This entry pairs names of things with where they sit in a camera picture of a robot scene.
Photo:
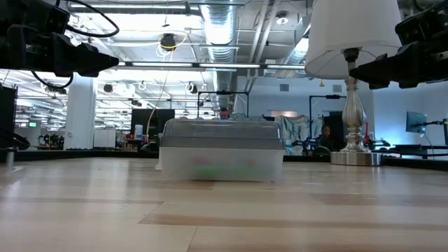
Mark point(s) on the tall black panel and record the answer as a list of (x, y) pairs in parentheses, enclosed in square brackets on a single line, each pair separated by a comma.
[(7, 115)]

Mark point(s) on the silver ventilation duct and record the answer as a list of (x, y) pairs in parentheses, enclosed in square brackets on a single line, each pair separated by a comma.
[(220, 28)]

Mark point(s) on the table lamp white shade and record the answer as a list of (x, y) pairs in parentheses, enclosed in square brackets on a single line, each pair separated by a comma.
[(350, 28)]

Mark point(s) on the crinkled plastic sheet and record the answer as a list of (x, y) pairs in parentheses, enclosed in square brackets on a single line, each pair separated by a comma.
[(297, 129)]

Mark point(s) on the black gantry frame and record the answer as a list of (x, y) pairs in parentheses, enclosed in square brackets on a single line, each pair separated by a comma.
[(224, 92), (310, 119)]

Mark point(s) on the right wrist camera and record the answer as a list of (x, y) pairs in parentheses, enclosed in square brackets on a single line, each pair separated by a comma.
[(420, 26)]

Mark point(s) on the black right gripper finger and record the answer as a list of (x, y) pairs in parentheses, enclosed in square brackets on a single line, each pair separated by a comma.
[(385, 70)]

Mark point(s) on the grey translucent box lid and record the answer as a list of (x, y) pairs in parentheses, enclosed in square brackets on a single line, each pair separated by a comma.
[(220, 133)]

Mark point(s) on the white square column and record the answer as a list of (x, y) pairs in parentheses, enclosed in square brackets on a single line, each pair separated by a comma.
[(80, 115)]

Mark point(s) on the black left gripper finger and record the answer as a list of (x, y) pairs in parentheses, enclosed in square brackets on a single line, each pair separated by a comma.
[(91, 59)]

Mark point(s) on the black tabletop robot arm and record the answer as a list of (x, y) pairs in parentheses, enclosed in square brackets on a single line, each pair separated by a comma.
[(308, 147)]

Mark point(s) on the clear plastic supply box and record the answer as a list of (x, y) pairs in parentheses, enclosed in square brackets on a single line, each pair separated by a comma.
[(182, 164)]

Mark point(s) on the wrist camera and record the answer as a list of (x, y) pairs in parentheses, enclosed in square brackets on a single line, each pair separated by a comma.
[(420, 26), (56, 19)]

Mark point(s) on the monitor on arm mount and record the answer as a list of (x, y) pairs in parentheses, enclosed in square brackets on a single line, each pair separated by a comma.
[(416, 122)]

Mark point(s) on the black computer monitor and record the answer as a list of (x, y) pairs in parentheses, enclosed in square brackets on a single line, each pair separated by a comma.
[(150, 122)]

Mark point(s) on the black aluminium table frame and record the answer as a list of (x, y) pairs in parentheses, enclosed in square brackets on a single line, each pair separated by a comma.
[(87, 154)]

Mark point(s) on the person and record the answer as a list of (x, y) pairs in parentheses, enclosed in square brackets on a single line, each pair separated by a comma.
[(224, 113), (326, 136)]

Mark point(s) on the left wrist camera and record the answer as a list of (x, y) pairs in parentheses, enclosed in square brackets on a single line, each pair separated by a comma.
[(56, 19)]

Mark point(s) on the black ceiling camera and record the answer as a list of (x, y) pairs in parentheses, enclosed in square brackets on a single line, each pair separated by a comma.
[(168, 42)]

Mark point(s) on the white wipes canister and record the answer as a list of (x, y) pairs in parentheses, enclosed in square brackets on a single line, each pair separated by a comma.
[(138, 132)]

